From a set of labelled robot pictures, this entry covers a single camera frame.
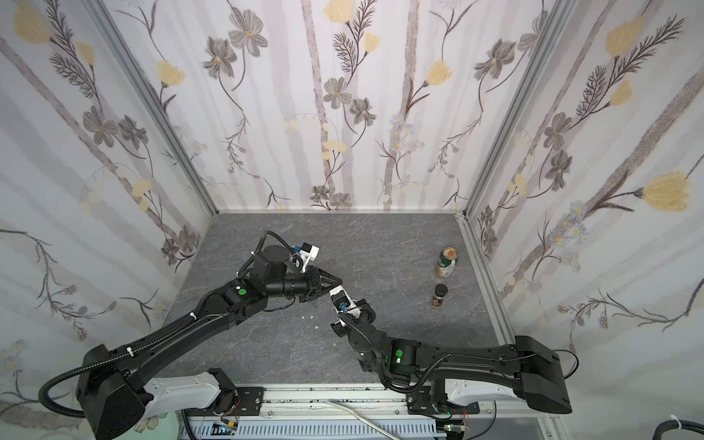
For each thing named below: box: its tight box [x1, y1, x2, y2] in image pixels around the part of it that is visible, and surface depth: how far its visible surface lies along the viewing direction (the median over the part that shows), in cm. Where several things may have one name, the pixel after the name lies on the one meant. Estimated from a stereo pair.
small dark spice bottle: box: [430, 283, 449, 308], surface depth 89 cm
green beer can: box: [435, 246, 460, 278], surface depth 96 cm
